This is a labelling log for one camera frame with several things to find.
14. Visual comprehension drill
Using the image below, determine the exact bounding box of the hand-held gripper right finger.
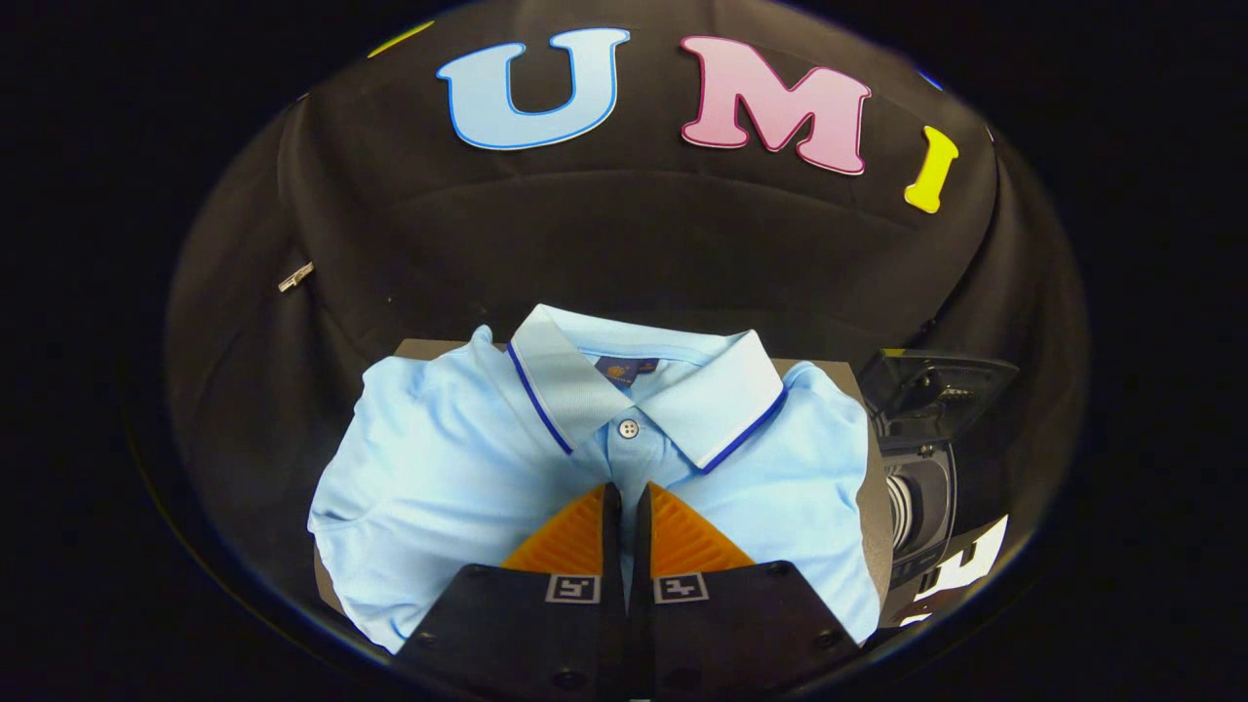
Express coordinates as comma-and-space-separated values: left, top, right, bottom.
631, 481, 865, 701

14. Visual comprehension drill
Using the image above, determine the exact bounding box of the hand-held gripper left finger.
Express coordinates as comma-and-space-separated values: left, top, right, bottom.
390, 482, 631, 699

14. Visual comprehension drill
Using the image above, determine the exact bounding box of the light blue polo shirt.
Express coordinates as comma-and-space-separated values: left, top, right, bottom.
307, 304, 883, 654

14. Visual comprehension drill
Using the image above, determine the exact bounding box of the dark grey washing machine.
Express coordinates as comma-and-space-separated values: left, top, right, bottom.
880, 439, 1012, 625

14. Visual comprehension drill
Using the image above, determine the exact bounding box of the dark washing machine lid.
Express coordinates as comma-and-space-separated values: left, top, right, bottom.
858, 349, 1020, 451

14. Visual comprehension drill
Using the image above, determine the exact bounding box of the black backdrop cloth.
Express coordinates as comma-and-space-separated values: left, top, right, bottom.
166, 0, 1088, 625

